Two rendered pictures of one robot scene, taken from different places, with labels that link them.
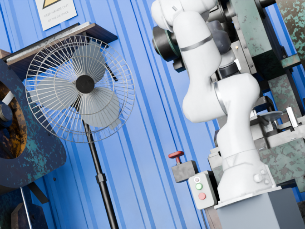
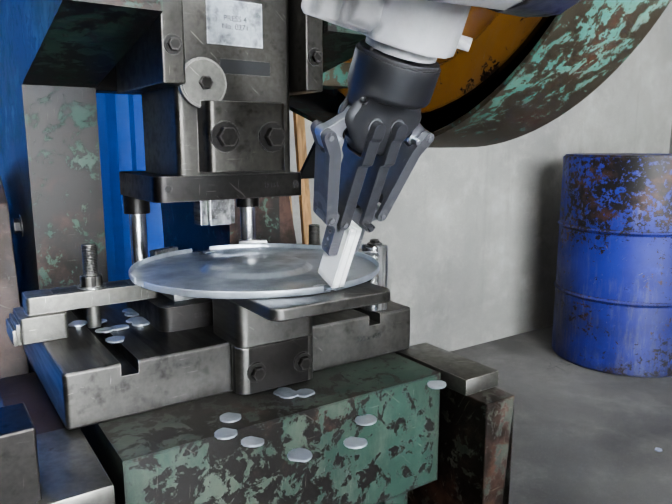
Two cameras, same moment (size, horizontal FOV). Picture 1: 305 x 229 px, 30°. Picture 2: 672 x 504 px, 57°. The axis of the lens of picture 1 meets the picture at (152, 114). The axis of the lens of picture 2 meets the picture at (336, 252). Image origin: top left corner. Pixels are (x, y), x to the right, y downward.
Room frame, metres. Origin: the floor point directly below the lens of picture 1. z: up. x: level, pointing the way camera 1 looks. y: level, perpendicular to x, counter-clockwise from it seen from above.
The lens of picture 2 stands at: (1.91, 0.12, 0.93)
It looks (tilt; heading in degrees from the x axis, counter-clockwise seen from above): 10 degrees down; 308
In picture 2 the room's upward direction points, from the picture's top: straight up
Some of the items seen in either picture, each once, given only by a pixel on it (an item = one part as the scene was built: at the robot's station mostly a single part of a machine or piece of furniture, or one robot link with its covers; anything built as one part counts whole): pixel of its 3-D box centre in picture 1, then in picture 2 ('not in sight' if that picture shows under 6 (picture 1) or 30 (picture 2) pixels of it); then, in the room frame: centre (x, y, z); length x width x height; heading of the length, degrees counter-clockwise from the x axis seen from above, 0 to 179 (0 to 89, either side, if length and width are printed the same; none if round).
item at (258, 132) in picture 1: (253, 137); (277, 330); (2.38, -0.38, 0.72); 0.25 x 0.14 x 0.14; 162
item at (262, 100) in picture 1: (250, 111); (210, 192); (2.56, -0.43, 0.86); 0.20 x 0.16 x 0.05; 72
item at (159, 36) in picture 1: (174, 44); not in sight; (2.64, -0.20, 1.31); 0.22 x 0.12 x 0.22; 162
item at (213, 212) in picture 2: (251, 115); (215, 210); (2.54, -0.43, 0.84); 0.05 x 0.03 x 0.04; 72
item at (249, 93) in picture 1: (238, 114); not in sight; (1.78, -0.26, 0.71); 0.18 x 0.11 x 0.25; 73
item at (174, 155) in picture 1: (178, 161); not in sight; (2.43, -0.05, 0.72); 0.07 x 0.06 x 0.08; 162
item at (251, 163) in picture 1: (240, 177); not in sight; (1.75, -0.20, 0.52); 0.22 x 0.19 x 0.14; 146
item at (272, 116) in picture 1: (250, 124); (257, 266); (2.43, -0.39, 0.78); 0.29 x 0.29 x 0.01
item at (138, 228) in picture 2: not in sight; (138, 235); (2.63, -0.37, 0.81); 0.02 x 0.02 x 0.14
